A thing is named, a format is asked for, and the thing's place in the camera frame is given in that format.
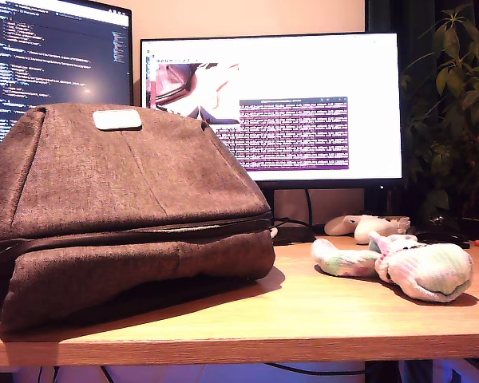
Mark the grey fabric backpack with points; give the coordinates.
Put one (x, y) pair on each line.
(104, 179)

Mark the pastel tie-dye sock pair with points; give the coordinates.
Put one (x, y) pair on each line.
(431, 271)

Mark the white game controller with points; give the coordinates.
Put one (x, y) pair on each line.
(367, 230)

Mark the monitor with white screen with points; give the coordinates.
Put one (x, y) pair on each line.
(303, 72)

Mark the black monitor stand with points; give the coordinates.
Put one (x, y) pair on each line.
(377, 201)

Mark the monitor with dark code screen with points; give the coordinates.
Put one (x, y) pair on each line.
(56, 60)

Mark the dark table leg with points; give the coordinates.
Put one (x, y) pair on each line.
(381, 373)

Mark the green leafy potted plant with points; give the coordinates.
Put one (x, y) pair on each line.
(451, 80)

